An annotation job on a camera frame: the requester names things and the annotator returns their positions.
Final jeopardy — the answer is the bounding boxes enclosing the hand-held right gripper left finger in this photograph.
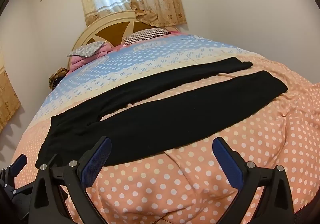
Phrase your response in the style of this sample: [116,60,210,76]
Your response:
[29,136,112,224]

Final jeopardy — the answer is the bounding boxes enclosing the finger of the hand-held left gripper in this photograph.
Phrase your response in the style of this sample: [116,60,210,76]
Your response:
[9,154,28,178]

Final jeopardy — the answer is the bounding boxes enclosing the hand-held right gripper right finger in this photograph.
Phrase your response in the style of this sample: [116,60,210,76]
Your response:
[212,137,295,224]

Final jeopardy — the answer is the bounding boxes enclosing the black pants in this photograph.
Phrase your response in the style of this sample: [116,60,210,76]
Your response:
[35,57,288,168]

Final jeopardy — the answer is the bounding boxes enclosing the polka dot bed blanket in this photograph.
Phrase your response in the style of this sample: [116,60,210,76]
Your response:
[10,32,320,224]

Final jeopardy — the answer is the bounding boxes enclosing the pink folded blanket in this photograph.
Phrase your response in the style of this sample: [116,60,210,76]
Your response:
[68,43,118,73]

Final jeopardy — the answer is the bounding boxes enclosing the grey patterned pillow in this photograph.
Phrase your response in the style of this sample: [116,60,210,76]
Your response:
[66,41,106,58]

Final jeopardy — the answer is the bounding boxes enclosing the cream wooden headboard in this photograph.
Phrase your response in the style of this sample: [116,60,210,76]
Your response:
[72,10,180,51]

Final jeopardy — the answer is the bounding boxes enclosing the striped pillow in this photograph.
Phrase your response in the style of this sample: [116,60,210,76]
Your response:
[122,28,171,45]

